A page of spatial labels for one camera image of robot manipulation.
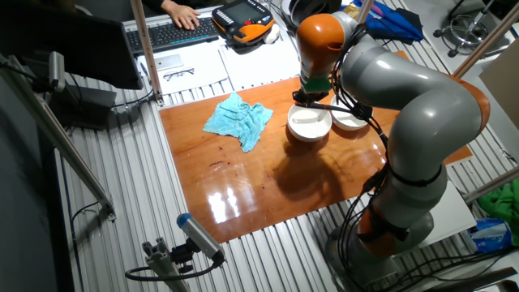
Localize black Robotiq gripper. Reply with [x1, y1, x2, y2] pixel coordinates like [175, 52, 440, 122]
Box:
[291, 88, 330, 110]

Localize white ceramic bowl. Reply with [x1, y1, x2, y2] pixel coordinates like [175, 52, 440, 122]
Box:
[329, 94, 371, 132]
[286, 103, 333, 143]

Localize bare bystander hand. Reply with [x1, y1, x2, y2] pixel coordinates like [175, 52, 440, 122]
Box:
[161, 0, 202, 31]

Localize blank white paper sheet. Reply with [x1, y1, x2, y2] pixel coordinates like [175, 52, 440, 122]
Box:
[218, 38, 303, 91]

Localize turquoise terry towel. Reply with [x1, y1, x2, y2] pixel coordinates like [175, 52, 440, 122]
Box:
[202, 92, 274, 153]

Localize white rounded plastic object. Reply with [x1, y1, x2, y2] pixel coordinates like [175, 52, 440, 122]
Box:
[263, 23, 281, 45]

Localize black filament spool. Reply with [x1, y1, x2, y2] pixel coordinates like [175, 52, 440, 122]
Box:
[283, 0, 343, 29]

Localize glossy wooden board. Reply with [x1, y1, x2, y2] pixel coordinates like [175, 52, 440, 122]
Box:
[159, 50, 474, 244]

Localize golden foil packet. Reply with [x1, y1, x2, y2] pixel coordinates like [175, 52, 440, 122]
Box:
[344, 2, 362, 19]

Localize orange black teach pendant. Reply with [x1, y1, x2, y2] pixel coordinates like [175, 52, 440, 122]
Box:
[211, 0, 276, 45]

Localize printed white paper sheet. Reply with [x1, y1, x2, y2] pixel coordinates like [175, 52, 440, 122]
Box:
[136, 47, 229, 97]

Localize blue fabric bag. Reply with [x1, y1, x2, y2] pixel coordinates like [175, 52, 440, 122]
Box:
[352, 0, 425, 44]

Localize thin framed eyeglasses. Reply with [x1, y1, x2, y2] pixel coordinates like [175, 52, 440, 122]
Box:
[163, 67, 195, 82]

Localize silver smartphone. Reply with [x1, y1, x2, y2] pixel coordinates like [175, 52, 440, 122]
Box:
[153, 54, 184, 72]

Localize black computer keyboard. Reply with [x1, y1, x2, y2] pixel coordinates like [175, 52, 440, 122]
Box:
[125, 16, 222, 56]

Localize person in dark clothing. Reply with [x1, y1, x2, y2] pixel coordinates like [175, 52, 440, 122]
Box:
[141, 0, 228, 13]

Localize chrome stool base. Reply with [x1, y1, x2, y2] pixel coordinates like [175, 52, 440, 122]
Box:
[432, 0, 513, 58]

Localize brown cardboard panel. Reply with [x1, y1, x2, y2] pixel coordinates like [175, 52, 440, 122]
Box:
[478, 50, 519, 131]

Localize short aluminium profile stub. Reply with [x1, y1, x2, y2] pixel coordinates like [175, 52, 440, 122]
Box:
[141, 237, 191, 292]

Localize green cloth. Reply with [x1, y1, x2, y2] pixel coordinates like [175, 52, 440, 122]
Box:
[477, 182, 519, 247]

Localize black computer box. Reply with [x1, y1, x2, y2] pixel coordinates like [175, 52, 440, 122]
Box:
[48, 83, 118, 131]

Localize blue plastic packet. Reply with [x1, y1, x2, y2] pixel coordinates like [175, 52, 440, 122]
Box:
[465, 217, 513, 255]

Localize black computer monitor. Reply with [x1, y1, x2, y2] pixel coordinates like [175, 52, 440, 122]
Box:
[0, 3, 144, 91]

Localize green gripper flange mount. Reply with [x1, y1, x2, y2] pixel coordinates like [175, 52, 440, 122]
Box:
[301, 75, 334, 94]

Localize aluminium frame post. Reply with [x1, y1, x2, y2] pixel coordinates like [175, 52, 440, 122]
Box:
[130, 0, 165, 107]
[356, 0, 375, 24]
[452, 2, 519, 79]

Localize silver camera with blue end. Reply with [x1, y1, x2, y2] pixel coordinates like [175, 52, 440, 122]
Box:
[177, 213, 226, 264]

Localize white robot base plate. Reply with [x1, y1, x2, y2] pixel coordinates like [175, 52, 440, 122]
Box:
[417, 180, 478, 248]

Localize black camera clamp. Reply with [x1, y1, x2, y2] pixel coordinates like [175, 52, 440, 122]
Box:
[169, 238, 199, 275]

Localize black camera cable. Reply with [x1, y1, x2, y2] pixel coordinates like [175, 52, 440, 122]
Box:
[124, 257, 225, 283]

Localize long aluminium frame strut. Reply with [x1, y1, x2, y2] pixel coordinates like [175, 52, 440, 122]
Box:
[0, 54, 117, 220]

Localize silver depth camera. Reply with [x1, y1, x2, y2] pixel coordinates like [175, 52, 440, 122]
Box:
[48, 51, 66, 93]

